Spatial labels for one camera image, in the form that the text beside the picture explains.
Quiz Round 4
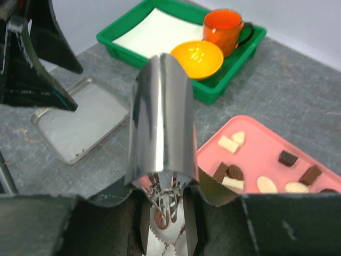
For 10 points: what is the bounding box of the white heart chocolate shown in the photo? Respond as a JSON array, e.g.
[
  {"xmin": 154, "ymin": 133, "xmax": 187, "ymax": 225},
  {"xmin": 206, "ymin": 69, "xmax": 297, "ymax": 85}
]
[{"xmin": 231, "ymin": 131, "xmax": 246, "ymax": 146}]

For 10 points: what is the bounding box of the orange mug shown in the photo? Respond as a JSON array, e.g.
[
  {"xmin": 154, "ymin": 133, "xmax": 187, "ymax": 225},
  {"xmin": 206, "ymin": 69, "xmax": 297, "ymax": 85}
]
[{"xmin": 203, "ymin": 9, "xmax": 255, "ymax": 58}]

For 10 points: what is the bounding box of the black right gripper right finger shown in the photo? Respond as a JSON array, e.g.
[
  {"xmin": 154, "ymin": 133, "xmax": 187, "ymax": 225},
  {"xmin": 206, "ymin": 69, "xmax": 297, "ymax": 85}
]
[{"xmin": 239, "ymin": 193, "xmax": 340, "ymax": 255}]

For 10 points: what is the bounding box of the white oval chocolate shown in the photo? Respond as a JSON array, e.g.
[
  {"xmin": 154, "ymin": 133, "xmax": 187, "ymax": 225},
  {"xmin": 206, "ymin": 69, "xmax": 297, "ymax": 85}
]
[{"xmin": 257, "ymin": 176, "xmax": 278, "ymax": 194}]

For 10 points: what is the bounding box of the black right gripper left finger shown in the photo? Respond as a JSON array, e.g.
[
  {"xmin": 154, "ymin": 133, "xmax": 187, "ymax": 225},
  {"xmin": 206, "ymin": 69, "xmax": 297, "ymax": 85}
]
[{"xmin": 1, "ymin": 195, "xmax": 79, "ymax": 255}]

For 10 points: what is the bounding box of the brown oval chocolate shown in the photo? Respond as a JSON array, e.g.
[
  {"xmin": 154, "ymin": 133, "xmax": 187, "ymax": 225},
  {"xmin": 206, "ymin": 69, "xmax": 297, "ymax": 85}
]
[{"xmin": 154, "ymin": 209, "xmax": 169, "ymax": 230}]

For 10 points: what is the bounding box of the yellow bowl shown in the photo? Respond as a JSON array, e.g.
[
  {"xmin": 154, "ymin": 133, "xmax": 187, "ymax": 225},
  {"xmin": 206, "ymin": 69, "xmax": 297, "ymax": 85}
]
[{"xmin": 170, "ymin": 41, "xmax": 224, "ymax": 81}]

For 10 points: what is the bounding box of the dark square chocolate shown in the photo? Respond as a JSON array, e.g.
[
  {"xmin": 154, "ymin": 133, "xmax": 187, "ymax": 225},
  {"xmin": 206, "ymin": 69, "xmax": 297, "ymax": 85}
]
[{"xmin": 278, "ymin": 150, "xmax": 298, "ymax": 167}]

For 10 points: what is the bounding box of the pink tray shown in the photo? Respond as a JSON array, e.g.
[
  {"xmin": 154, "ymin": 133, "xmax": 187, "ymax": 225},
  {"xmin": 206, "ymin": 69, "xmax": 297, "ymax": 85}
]
[{"xmin": 197, "ymin": 116, "xmax": 340, "ymax": 194}]

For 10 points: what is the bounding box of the silver tin lid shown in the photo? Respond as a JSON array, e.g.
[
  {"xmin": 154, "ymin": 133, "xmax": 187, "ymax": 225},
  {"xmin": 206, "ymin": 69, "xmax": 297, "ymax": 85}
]
[{"xmin": 30, "ymin": 76, "xmax": 129, "ymax": 165}]

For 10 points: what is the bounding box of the white swirl chocolate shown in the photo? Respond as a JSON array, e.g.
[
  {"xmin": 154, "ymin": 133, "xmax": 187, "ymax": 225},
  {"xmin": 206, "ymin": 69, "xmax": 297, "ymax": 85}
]
[{"xmin": 283, "ymin": 181, "xmax": 309, "ymax": 194}]

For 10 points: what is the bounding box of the brown bar chocolate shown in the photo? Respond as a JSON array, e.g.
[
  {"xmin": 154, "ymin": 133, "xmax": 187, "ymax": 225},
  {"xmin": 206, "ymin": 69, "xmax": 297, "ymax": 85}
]
[{"xmin": 298, "ymin": 165, "xmax": 322, "ymax": 186}]

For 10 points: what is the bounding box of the white rectangular chocolate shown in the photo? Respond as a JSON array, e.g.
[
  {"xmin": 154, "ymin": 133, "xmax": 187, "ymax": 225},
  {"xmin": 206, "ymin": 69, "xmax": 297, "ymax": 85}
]
[{"xmin": 217, "ymin": 136, "xmax": 239, "ymax": 154}]

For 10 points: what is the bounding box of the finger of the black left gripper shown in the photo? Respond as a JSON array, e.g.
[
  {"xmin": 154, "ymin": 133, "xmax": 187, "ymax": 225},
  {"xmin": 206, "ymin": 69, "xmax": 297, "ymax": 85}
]
[
  {"xmin": 1, "ymin": 15, "xmax": 78, "ymax": 111},
  {"xmin": 26, "ymin": 0, "xmax": 83, "ymax": 74}
]

